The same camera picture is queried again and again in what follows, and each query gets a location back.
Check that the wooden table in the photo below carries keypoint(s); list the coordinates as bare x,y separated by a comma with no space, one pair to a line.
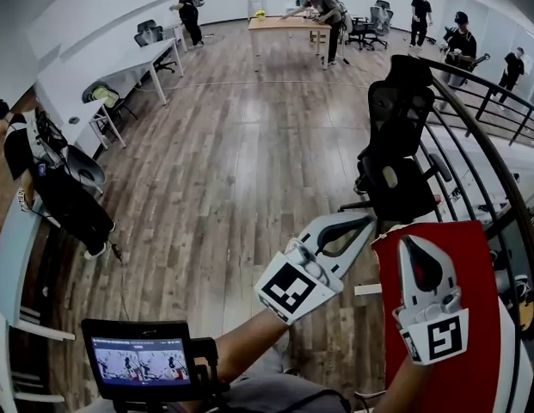
284,23

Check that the grey round chair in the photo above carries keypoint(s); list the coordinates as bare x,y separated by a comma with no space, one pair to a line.
84,168

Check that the small black monitor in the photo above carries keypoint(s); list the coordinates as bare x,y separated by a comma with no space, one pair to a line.
139,359

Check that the black metal railing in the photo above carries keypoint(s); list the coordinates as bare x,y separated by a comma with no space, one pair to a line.
499,157

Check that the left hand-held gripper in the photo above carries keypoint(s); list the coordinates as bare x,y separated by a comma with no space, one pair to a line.
292,293

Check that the person's right forearm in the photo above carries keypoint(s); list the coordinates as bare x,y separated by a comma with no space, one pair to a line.
406,385

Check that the person's left forearm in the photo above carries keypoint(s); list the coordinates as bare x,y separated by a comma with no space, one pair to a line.
245,344

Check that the long white desk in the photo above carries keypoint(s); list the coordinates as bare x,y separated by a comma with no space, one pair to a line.
120,65

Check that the yellow flowers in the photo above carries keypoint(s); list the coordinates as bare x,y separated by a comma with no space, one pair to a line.
260,14

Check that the person's grey clothing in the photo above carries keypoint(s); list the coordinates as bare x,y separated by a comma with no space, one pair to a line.
284,394

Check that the black mesh office chair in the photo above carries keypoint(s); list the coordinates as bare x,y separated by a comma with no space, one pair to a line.
397,136

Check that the red item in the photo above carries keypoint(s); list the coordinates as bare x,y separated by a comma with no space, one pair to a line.
473,252

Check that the pale blue desk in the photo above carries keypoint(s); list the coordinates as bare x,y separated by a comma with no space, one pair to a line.
15,248

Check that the black monitor mount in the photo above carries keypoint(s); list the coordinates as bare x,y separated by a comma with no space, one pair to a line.
206,368

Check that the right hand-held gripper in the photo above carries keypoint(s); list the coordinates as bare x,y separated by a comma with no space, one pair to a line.
443,334

